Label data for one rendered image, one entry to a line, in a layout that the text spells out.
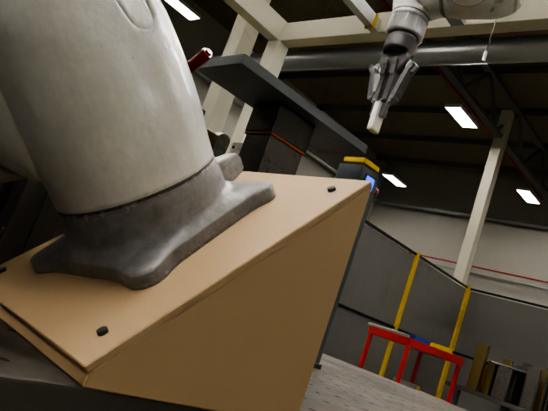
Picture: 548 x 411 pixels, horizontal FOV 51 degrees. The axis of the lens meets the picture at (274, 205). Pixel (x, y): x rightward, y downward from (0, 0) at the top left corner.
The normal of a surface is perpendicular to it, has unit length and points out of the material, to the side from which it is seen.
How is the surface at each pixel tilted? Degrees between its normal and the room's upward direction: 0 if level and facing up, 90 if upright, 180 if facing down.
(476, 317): 90
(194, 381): 90
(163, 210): 97
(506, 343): 90
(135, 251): 57
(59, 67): 113
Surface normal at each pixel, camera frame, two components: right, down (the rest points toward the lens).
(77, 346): -0.27, -0.90
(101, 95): 0.29, 0.23
